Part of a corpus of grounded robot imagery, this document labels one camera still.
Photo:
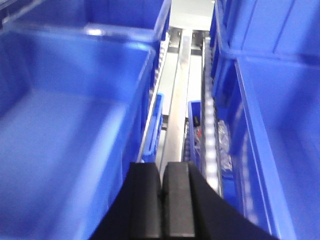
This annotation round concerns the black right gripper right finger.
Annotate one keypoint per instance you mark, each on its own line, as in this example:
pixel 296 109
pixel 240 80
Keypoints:
pixel 194 211

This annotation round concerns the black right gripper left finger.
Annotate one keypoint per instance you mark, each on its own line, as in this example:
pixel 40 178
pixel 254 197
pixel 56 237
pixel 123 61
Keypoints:
pixel 136 213

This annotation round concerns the large blue plastic bin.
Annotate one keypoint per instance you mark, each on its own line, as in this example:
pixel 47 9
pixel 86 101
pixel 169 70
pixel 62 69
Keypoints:
pixel 74 102

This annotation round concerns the right roller track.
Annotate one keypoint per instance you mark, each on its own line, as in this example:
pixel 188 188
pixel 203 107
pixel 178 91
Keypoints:
pixel 210 156

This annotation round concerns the roller track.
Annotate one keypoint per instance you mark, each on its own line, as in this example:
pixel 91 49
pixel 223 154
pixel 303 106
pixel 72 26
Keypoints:
pixel 210 156
pixel 158 74

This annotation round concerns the lower shelf left blue bin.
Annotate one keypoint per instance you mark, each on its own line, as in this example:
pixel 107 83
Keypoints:
pixel 154 131

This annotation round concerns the shelf blue bin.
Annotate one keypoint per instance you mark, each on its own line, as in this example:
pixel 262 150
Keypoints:
pixel 194 140
pixel 154 131

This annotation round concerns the lower shelf right blue bin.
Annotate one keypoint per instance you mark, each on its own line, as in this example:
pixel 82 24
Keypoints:
pixel 194 140

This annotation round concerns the left roller track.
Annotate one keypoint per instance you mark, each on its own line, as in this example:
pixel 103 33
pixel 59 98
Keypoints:
pixel 158 74

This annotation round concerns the right blue plastic bin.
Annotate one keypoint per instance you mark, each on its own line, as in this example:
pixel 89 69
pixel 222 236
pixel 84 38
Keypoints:
pixel 266 76

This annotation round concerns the far left blue bin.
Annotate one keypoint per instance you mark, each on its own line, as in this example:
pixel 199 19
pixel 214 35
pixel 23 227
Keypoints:
pixel 78 13

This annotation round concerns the steel centre divider rail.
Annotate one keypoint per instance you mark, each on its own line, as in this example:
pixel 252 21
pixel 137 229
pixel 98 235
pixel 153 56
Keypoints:
pixel 174 140

